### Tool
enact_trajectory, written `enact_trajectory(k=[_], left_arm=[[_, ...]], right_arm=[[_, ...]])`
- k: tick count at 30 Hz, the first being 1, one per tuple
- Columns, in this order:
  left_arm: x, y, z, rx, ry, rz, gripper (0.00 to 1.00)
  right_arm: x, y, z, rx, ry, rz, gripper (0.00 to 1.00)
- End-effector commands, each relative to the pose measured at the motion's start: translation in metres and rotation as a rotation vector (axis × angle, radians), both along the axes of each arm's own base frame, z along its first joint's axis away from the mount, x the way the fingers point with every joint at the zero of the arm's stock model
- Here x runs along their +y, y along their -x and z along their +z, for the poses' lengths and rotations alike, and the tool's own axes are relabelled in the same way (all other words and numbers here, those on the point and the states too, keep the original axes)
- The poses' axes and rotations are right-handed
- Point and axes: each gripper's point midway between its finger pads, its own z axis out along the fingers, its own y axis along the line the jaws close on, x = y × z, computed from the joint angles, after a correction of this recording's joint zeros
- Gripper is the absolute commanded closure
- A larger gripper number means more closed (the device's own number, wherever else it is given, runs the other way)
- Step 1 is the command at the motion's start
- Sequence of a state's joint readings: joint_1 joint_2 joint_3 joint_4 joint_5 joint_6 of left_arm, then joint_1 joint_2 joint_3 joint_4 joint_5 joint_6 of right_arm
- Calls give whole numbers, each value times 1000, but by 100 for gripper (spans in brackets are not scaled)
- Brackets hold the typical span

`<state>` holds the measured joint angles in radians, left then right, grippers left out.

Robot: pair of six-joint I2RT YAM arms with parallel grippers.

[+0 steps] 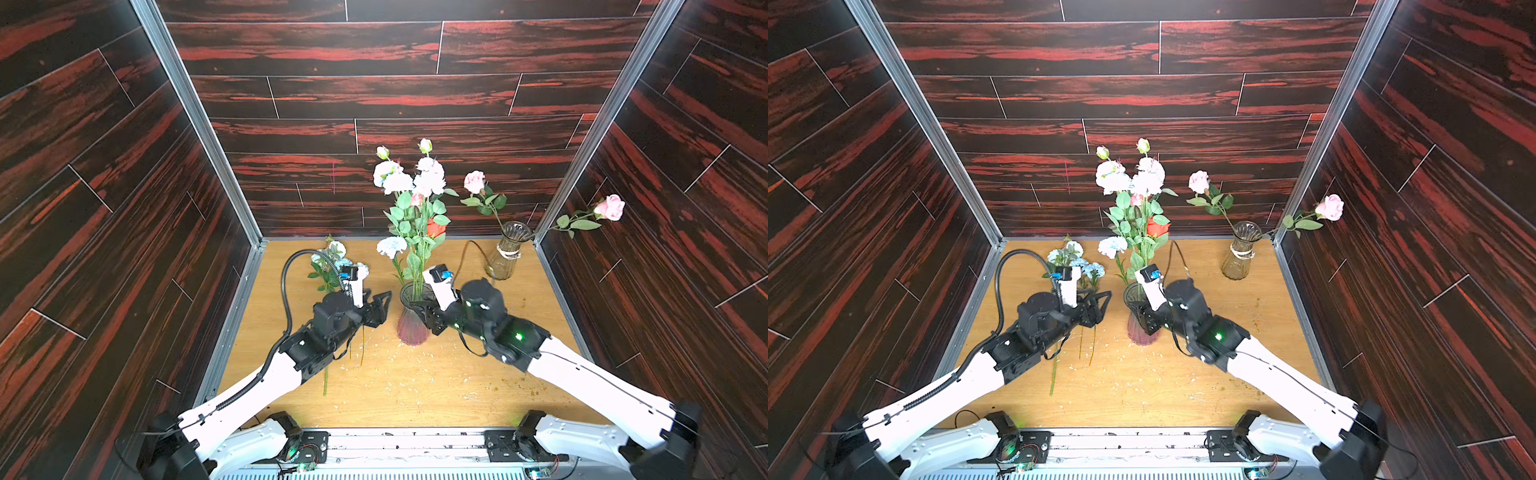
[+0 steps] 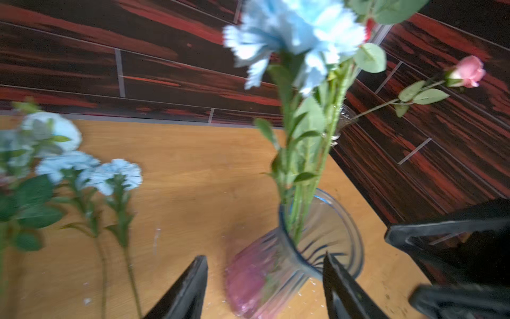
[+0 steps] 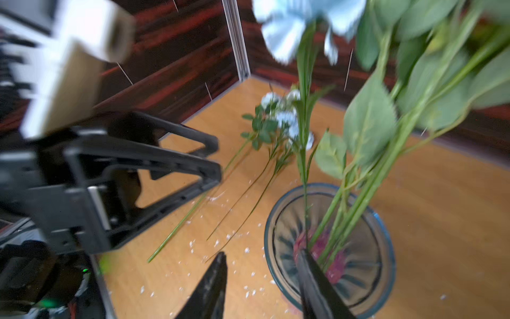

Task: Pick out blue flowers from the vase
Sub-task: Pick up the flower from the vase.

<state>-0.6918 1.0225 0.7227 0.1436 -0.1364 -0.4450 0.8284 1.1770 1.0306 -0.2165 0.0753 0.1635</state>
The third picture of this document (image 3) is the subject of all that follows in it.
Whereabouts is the red pink white rose bouquet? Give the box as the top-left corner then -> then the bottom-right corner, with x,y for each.
308,1 -> 509,270

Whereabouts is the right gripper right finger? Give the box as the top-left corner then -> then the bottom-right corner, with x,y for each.
296,249 -> 356,319

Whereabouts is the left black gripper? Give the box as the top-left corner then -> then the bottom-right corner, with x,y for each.
1,127 -> 222,254

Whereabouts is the light blue carnation stem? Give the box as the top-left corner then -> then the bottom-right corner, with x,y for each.
252,0 -> 367,248
217,110 -> 297,227
205,123 -> 316,263

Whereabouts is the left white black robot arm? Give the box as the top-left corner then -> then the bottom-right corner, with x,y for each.
1,1 -> 222,316

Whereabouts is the purple glass vase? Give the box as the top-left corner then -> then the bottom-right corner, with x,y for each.
263,182 -> 397,319

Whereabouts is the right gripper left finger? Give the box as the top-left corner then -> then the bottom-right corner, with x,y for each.
176,252 -> 228,319

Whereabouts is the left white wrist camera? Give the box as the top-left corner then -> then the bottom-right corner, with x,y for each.
1,1 -> 135,140

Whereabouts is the blue white flower spray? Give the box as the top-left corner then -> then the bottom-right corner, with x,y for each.
146,92 -> 301,264

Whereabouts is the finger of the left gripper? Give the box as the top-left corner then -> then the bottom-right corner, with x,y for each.
107,111 -> 219,179

